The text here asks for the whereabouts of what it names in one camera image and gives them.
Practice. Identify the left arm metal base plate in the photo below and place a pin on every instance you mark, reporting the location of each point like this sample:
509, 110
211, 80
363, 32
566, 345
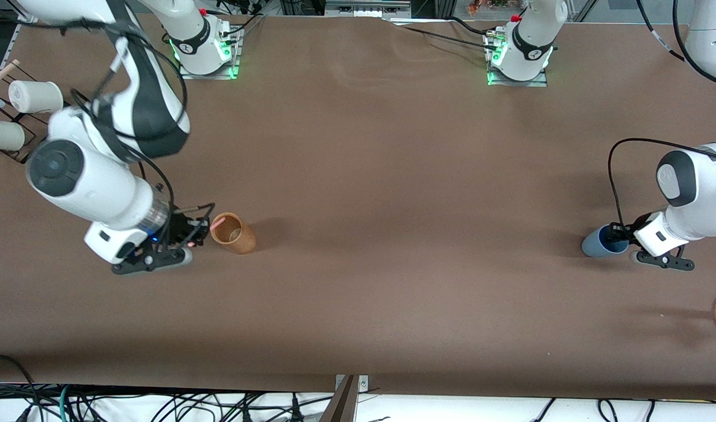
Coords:
542, 82

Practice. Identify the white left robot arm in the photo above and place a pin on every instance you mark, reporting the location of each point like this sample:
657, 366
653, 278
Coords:
698, 187

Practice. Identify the blue cup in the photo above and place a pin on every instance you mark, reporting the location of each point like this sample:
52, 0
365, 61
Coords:
592, 246

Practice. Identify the white cup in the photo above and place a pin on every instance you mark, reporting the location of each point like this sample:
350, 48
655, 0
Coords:
38, 97
3, 133

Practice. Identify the brown wooden cup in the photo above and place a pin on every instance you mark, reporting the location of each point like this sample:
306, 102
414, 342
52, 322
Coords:
241, 240

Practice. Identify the grey metal box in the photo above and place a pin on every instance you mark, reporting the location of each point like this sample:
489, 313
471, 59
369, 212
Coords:
367, 8

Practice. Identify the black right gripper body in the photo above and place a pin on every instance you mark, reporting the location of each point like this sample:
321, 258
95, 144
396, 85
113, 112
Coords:
181, 228

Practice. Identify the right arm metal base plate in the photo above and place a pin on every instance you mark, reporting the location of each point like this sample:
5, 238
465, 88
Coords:
234, 64

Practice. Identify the orange background objects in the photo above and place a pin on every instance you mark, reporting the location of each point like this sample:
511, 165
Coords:
487, 6

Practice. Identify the small metal bracket plate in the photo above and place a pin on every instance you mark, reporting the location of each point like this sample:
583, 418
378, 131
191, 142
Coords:
364, 384

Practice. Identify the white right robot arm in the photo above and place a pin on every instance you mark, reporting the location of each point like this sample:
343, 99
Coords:
100, 181

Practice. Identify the brown beam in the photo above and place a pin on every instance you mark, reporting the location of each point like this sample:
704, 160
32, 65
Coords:
341, 404

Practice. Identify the wooden rack stick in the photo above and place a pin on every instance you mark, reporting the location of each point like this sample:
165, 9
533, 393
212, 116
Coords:
0, 75

